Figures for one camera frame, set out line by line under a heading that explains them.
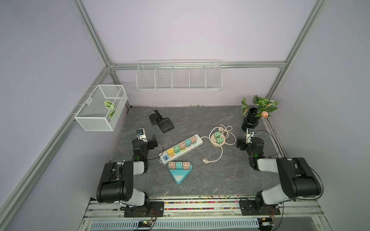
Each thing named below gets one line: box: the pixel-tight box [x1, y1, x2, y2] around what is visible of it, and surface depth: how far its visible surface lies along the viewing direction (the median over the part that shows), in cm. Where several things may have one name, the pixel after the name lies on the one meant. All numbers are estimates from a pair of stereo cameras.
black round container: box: [149, 113, 159, 125], surface depth 111 cm
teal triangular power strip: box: [167, 161, 193, 185], surface depth 84 cm
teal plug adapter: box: [175, 161, 184, 170], surface depth 84 cm
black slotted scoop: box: [154, 109, 175, 134], surface depth 109 cm
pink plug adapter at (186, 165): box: [183, 161, 191, 170], surface depth 84 cm
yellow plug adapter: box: [167, 148, 175, 157], surface depth 91 cm
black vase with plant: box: [240, 95, 280, 133], surface depth 88 cm
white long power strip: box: [158, 134, 203, 166], surface depth 93 cm
